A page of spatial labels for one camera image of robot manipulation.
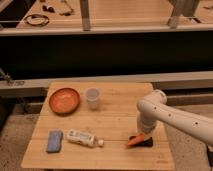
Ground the orange pepper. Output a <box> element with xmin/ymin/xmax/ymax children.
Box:
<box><xmin>127</xmin><ymin>134</ymin><xmax>147</xmax><ymax>147</ymax></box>

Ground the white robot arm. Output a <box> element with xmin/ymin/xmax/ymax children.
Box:
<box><xmin>137</xmin><ymin>89</ymin><xmax>213</xmax><ymax>146</ymax></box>

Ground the clear plastic cup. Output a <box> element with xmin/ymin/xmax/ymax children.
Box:
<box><xmin>85</xmin><ymin>88</ymin><xmax>100</xmax><ymax>110</ymax></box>

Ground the orange bowl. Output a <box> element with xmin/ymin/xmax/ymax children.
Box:
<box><xmin>49</xmin><ymin>88</ymin><xmax>80</xmax><ymax>115</ymax></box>

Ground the clear plastic bottle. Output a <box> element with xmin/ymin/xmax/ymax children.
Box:
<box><xmin>66</xmin><ymin>129</ymin><xmax>104</xmax><ymax>148</ymax></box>

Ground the black rectangular block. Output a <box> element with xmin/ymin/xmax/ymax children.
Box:
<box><xmin>131</xmin><ymin>138</ymin><xmax>153</xmax><ymax>147</ymax></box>

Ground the blue sponge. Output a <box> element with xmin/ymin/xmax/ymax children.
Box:
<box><xmin>46</xmin><ymin>130</ymin><xmax>63</xmax><ymax>153</ymax></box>

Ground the grey metal post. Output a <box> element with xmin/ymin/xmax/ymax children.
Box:
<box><xmin>80</xmin><ymin>0</ymin><xmax>90</xmax><ymax>31</ymax></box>

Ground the coiled black cable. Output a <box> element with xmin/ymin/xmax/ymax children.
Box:
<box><xmin>23</xmin><ymin>13</ymin><xmax>51</xmax><ymax>27</ymax></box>

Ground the metal clamp on rail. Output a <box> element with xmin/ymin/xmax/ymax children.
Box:
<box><xmin>0</xmin><ymin>68</ymin><xmax>24</xmax><ymax>86</ymax></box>

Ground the grey metal bracket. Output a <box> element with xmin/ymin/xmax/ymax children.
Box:
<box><xmin>167</xmin><ymin>0</ymin><xmax>200</xmax><ymax>29</ymax></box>

